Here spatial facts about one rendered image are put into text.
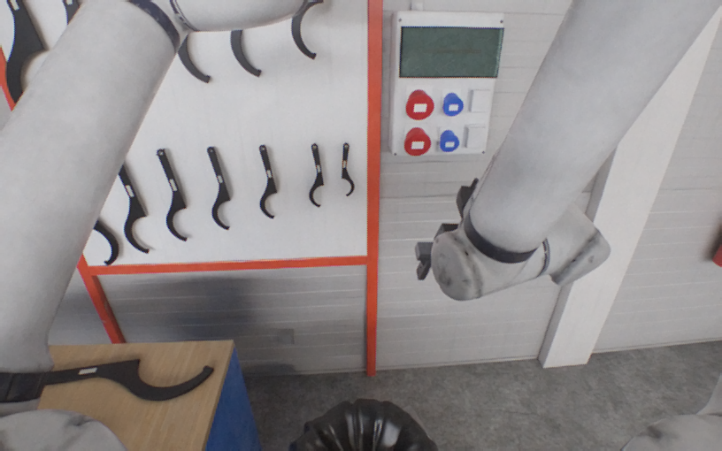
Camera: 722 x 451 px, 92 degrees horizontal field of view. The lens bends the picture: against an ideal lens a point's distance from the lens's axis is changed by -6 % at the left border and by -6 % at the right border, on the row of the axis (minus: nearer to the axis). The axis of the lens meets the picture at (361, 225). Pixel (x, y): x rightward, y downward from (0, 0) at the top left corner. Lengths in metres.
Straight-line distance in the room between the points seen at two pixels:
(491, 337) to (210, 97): 1.98
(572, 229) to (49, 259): 0.59
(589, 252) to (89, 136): 0.59
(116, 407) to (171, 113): 1.06
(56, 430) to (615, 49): 0.48
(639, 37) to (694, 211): 2.32
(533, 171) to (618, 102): 0.08
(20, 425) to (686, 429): 0.49
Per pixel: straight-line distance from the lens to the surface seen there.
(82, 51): 0.53
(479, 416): 2.35
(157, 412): 1.28
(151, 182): 1.83
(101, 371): 1.46
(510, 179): 0.37
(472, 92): 1.49
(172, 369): 1.37
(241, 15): 0.56
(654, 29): 0.31
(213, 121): 1.64
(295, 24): 1.43
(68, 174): 0.47
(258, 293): 2.04
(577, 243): 0.54
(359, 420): 1.53
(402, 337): 2.27
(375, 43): 1.53
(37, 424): 0.38
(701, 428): 0.38
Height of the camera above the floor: 1.89
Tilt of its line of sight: 29 degrees down
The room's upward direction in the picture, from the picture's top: straight up
